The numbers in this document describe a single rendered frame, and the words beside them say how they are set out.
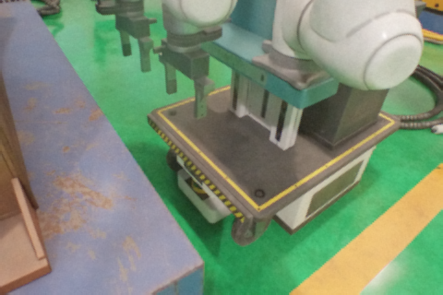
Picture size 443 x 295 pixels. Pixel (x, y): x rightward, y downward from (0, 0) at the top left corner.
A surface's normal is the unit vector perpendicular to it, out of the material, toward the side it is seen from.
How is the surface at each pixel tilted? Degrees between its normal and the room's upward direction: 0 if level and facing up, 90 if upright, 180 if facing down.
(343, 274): 0
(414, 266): 0
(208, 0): 98
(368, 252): 0
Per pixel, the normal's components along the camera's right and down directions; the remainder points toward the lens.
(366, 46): -0.54, 0.22
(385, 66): 0.31, 0.67
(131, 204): 0.06, -0.80
